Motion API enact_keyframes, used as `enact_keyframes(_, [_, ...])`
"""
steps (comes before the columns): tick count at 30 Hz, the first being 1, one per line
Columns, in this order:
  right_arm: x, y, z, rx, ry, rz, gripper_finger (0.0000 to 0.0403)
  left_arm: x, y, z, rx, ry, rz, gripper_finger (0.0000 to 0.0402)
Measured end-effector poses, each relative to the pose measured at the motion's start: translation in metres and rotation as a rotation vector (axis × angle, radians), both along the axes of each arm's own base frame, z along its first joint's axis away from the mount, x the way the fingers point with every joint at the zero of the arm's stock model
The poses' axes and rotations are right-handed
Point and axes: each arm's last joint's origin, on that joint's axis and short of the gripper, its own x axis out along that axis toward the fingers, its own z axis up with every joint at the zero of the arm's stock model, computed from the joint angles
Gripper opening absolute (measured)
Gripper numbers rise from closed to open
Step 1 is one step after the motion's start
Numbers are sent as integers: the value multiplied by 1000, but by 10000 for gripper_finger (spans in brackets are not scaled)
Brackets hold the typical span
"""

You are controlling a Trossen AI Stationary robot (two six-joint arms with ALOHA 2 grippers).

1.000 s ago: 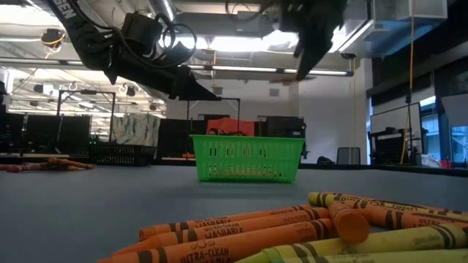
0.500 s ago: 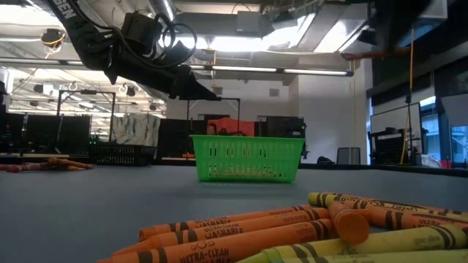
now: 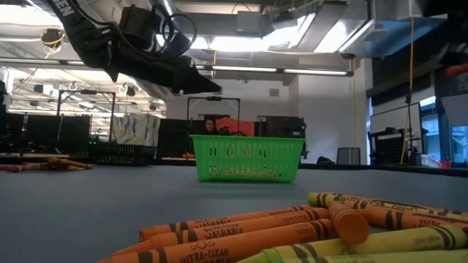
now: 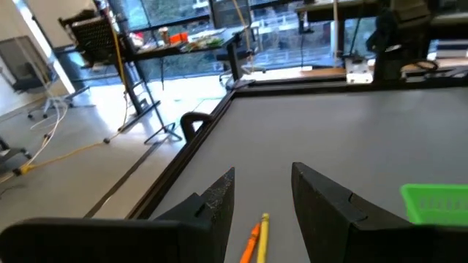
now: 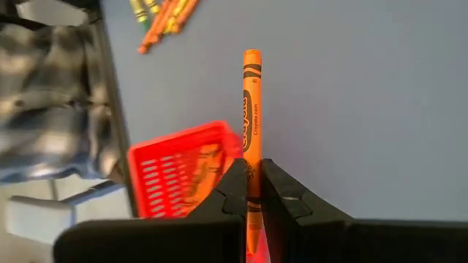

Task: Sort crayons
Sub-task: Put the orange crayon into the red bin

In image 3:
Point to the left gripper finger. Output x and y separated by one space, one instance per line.
194 82

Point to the orange crayon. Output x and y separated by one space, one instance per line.
256 224
237 246
219 222
351 226
457 69
69 163
402 219

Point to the green plastic basket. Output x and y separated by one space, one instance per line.
246 162

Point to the yellow crayon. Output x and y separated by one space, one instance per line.
321 199
384 257
402 239

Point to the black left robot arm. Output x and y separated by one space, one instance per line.
80 36

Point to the person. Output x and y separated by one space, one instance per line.
210 126

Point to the long ceiling light strip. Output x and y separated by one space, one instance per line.
256 68

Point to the orange red fabric cover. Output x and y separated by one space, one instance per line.
241 126

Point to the white patterned cloth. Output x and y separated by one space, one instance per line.
135 131

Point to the black light stand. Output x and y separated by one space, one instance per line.
409 98

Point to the grey ceiling box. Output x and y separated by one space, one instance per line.
248 22

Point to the black plastic crate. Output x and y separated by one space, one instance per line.
120 155

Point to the black cabinet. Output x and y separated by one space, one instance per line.
285 127

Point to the glass board panel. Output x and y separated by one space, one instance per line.
395 117

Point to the white plastic bag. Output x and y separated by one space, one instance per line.
429 161

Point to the small red container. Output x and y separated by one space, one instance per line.
446 164

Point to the black bag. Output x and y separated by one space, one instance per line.
325 161

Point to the grey waste bin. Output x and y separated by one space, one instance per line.
348 156

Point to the black metal frame stand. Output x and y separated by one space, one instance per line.
214 98
87 92

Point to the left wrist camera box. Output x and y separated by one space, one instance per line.
137 23

